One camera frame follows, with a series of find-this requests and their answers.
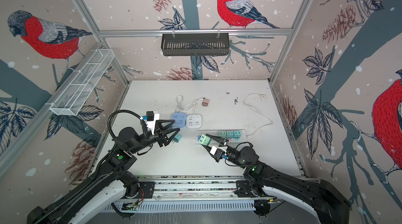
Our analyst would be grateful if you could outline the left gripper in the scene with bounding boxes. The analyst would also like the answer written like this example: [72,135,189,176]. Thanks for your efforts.
[129,119,179,155]

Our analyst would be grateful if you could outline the teal plug adapter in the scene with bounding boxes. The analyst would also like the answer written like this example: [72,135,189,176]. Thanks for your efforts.
[233,131,242,139]
[226,131,234,139]
[174,134,182,143]

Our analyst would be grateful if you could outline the long white power strip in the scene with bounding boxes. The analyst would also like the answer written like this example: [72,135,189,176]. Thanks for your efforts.
[194,129,247,144]

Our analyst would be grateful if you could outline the brown plug adapter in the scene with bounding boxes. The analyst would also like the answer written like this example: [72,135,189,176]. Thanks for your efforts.
[202,98,209,107]

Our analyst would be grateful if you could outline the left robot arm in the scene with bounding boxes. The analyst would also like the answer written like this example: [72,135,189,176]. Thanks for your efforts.
[27,109,180,224]

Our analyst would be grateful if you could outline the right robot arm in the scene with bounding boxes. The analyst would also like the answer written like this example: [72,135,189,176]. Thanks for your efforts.
[198,134,351,224]

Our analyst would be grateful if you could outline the blue square power socket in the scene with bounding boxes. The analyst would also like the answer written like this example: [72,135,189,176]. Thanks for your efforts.
[171,112,187,128]

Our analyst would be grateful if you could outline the white square power socket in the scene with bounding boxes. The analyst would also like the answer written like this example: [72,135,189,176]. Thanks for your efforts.
[186,114,202,129]

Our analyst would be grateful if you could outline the white mesh shelf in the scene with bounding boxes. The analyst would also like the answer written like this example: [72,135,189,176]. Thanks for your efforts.
[50,49,115,116]

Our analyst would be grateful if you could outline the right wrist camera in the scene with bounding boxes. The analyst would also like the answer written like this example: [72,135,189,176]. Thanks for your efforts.
[216,146,227,162]

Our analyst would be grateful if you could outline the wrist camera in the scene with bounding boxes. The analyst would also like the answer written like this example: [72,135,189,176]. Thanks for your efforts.
[216,146,227,162]
[142,111,160,135]

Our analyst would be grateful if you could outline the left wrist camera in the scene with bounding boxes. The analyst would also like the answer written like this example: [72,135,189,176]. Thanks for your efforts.
[142,111,160,135]

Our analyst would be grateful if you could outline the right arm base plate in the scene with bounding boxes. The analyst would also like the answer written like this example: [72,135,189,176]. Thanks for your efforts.
[234,180,275,198]

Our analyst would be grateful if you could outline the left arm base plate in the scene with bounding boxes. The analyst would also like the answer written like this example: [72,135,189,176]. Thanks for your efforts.
[125,182,155,200]

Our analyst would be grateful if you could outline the white power strip cable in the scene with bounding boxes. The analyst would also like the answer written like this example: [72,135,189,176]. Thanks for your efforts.
[242,93,273,137]

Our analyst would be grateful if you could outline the black wire basket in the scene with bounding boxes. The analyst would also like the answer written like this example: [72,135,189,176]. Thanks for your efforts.
[161,33,230,57]

